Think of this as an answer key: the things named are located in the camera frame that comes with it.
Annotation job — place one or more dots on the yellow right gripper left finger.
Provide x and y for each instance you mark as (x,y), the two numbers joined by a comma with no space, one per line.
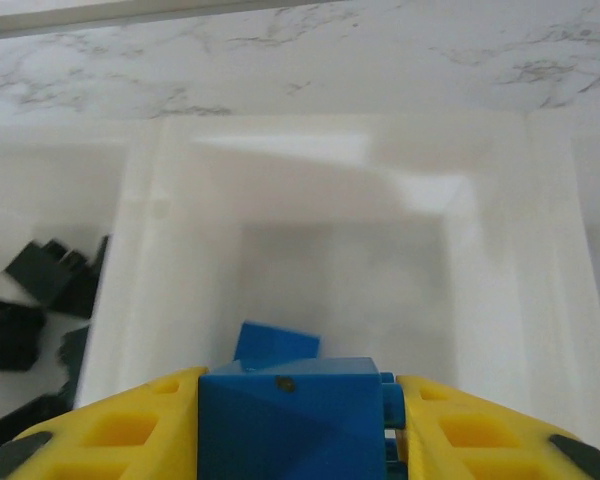
(105,440)

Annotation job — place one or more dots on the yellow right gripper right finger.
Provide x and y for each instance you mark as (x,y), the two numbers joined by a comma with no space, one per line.
(480,440)

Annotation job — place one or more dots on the blue lego brick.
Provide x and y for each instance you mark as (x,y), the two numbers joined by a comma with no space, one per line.
(275,340)
(290,425)

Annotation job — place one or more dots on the white plastic bin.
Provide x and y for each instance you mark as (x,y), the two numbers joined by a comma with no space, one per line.
(40,190)
(305,210)

